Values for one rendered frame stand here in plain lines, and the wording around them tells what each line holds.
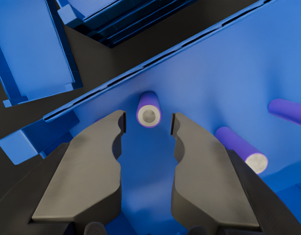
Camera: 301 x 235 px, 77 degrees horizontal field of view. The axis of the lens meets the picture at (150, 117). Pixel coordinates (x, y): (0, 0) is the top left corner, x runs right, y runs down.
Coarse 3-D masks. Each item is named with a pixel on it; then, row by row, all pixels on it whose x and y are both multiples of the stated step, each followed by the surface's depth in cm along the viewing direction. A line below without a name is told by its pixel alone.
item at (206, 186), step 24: (192, 120) 12; (192, 144) 9; (216, 144) 10; (192, 168) 8; (216, 168) 8; (192, 192) 7; (216, 192) 7; (240, 192) 7; (192, 216) 7; (216, 216) 6; (240, 216) 6
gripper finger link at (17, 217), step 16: (64, 144) 9; (48, 160) 8; (32, 176) 7; (48, 176) 7; (16, 192) 7; (32, 192) 7; (0, 208) 6; (16, 208) 6; (32, 208) 6; (0, 224) 6; (16, 224) 6; (32, 224) 6; (48, 224) 6; (64, 224) 6
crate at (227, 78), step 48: (288, 0) 17; (192, 48) 18; (240, 48) 18; (288, 48) 18; (96, 96) 14; (192, 96) 19; (240, 96) 19; (288, 96) 19; (0, 144) 12; (48, 144) 14; (144, 144) 20; (288, 144) 20; (144, 192) 22; (288, 192) 21
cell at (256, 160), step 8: (224, 128) 19; (216, 136) 19; (224, 136) 18; (232, 136) 17; (224, 144) 17; (232, 144) 16; (240, 144) 15; (248, 144) 15; (240, 152) 14; (248, 152) 14; (256, 152) 14; (248, 160) 14; (256, 160) 14; (264, 160) 14; (256, 168) 14; (264, 168) 14
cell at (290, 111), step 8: (272, 104) 19; (280, 104) 18; (288, 104) 17; (296, 104) 16; (272, 112) 19; (280, 112) 17; (288, 112) 16; (296, 112) 16; (288, 120) 17; (296, 120) 16
